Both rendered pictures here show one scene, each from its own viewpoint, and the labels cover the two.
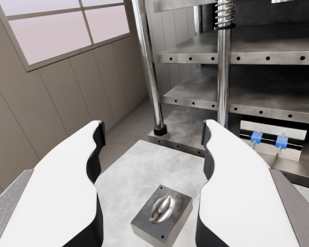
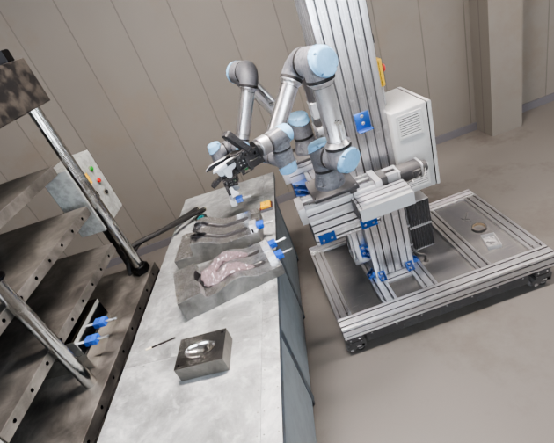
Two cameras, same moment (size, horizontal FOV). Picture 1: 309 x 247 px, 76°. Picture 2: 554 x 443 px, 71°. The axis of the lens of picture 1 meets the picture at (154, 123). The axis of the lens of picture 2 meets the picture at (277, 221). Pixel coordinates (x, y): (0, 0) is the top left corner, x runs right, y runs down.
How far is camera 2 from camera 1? 145 cm
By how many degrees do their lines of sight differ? 97
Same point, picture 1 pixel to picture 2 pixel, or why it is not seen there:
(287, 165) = (122, 325)
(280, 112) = (77, 305)
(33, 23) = not seen: outside the picture
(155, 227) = (217, 340)
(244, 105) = (61, 328)
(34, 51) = not seen: outside the picture
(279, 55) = (39, 270)
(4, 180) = not seen: outside the picture
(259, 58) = (32, 283)
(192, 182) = (158, 368)
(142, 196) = (189, 396)
